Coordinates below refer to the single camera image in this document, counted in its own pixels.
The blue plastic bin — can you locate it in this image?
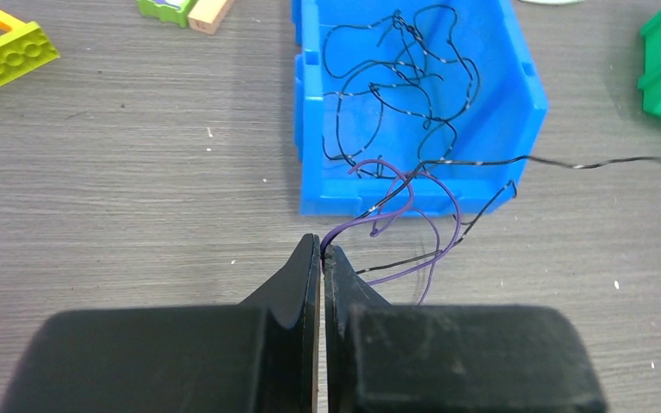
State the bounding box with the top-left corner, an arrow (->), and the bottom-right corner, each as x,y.
290,1 -> 548,217

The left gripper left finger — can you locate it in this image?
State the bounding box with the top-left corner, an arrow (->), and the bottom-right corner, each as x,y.
0,234 -> 320,412

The black wire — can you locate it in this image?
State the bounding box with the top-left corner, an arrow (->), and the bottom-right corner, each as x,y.
319,4 -> 661,274

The green toy block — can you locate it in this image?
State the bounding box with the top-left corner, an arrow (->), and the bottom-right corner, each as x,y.
136,0 -> 196,28

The wooden block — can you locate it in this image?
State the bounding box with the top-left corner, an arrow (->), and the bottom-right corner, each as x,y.
188,0 -> 234,35

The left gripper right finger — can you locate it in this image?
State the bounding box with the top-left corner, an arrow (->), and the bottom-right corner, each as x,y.
324,246 -> 608,412

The white metronome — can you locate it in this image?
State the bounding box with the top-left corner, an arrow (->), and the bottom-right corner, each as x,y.
520,0 -> 584,6

